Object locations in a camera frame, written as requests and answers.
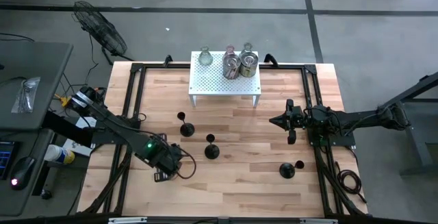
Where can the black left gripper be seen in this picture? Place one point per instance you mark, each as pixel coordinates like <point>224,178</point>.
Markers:
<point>169,159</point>

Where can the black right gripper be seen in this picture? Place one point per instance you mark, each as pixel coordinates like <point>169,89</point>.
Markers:
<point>296,119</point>

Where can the black metal candlestick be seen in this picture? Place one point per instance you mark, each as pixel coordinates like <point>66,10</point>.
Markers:
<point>286,171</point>
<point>211,152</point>
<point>187,129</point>

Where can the olive gold tin can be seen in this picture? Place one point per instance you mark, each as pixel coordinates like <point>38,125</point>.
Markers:
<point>248,65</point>

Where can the clear glass candle holder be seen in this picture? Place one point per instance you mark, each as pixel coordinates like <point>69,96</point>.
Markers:
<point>247,48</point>

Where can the pink glass candle holder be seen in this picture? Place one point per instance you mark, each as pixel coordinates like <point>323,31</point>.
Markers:
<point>230,48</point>

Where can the green tinted glass candle holder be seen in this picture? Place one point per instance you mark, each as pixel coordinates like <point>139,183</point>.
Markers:
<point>205,58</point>

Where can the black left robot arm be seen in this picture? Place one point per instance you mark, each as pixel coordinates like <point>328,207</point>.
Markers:
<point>116,129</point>

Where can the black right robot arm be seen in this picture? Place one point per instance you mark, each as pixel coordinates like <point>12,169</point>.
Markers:
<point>356,119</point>

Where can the black table clamp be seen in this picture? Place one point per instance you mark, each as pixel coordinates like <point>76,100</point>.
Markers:
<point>271,59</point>
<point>167,60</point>

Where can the white perforated metal shelf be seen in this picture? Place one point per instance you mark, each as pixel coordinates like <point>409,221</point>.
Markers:
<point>208,80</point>

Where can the white paper sheet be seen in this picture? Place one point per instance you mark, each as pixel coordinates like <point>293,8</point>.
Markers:
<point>77,147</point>

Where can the black diagonal bar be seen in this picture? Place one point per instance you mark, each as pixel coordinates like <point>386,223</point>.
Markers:
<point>66,129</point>

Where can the white yellow wipes canister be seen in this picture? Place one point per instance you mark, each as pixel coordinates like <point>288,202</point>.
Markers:
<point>60,154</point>

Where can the black caster wheel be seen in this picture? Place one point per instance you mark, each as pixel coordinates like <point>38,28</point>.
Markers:
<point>46,194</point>

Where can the black metal table stand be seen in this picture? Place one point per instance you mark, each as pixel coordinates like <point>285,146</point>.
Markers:
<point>417,142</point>

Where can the black floor fan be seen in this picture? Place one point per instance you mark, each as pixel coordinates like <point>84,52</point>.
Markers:
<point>102,32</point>

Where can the grey desk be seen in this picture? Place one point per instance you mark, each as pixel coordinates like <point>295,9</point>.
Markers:
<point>48,80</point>
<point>20,201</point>

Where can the black computer mouse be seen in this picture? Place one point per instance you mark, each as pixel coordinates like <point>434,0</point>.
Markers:
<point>22,172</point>

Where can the clear plastic bag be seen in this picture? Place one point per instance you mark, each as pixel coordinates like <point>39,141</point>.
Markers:
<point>27,94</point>

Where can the backlit keyboard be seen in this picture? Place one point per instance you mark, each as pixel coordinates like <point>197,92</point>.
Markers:
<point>5,159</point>

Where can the black aluminium table frame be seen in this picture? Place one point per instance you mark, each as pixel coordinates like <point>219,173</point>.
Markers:
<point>291,66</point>

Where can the silver metal bracket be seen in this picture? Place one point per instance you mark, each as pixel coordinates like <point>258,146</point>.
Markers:
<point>318,221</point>
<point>126,220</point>

